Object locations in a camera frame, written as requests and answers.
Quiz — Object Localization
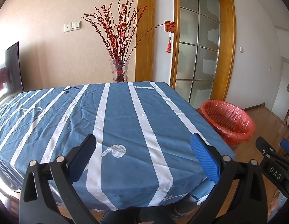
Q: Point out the pink basket with red liner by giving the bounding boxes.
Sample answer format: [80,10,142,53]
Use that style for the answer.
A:
[198,100,255,150]

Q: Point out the blue white striped tablecloth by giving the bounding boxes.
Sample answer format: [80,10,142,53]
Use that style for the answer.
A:
[0,82,235,210]

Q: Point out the frosted glass sliding door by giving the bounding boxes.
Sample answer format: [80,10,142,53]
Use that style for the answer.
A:
[170,0,236,108]

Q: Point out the red tassel ornament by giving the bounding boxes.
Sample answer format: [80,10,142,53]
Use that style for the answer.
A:
[164,21,176,53]

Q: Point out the glass vase with red branches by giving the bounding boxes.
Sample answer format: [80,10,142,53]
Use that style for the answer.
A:
[82,0,164,83]

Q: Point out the white wall socket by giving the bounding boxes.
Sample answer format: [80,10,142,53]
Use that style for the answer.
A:
[63,23,71,32]

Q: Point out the white wall switch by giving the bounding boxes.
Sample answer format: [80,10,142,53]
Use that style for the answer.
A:
[71,21,81,31]

